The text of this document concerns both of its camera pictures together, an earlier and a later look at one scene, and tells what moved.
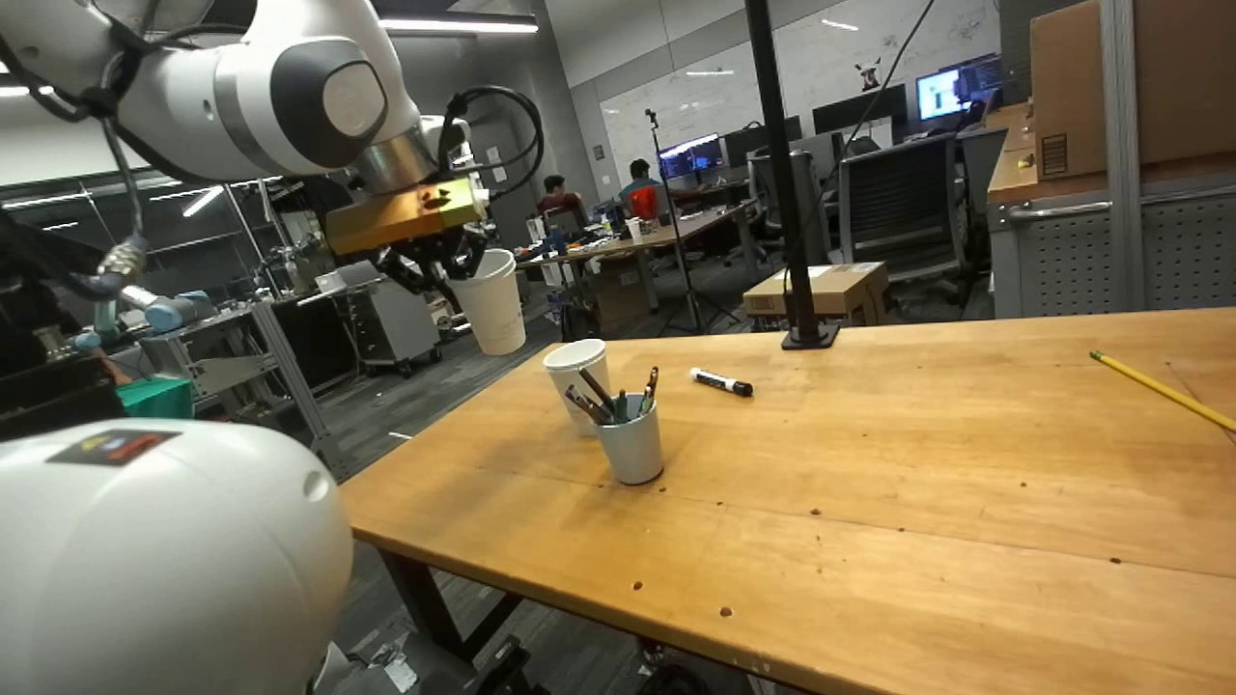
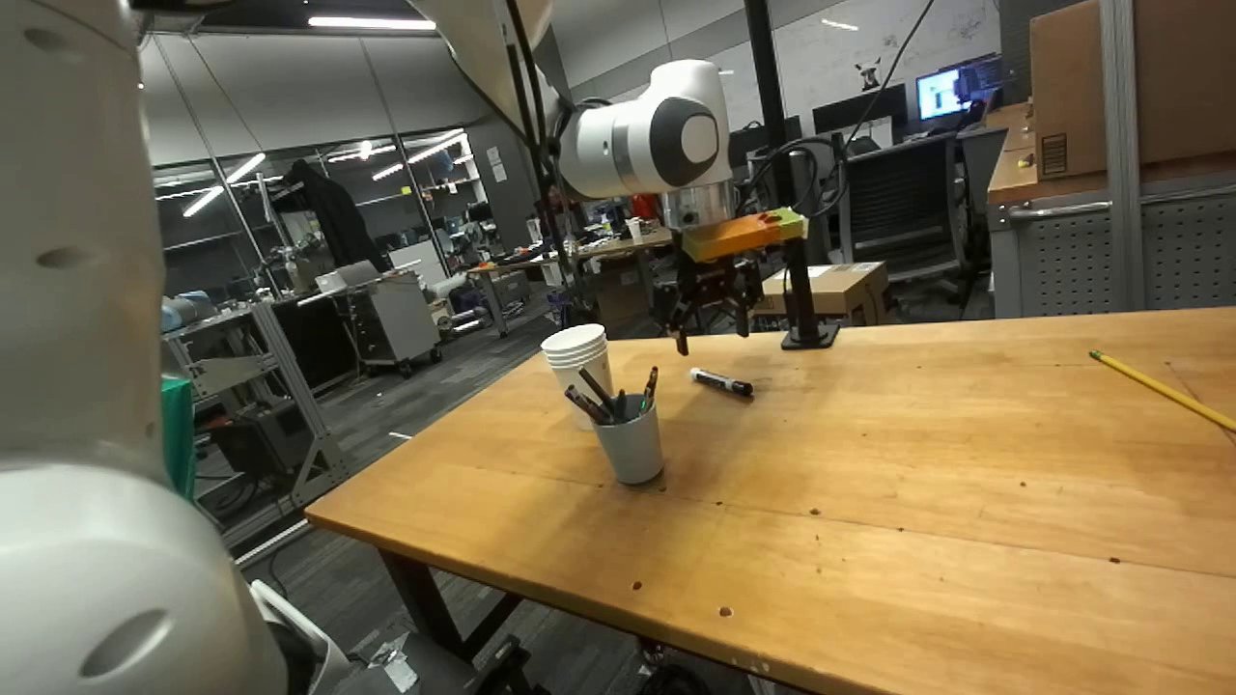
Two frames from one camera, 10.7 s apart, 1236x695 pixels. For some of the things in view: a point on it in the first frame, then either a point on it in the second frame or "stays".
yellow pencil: (1160, 388) stays
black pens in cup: (599, 401) stays
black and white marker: (720, 378) stays
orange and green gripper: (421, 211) → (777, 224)
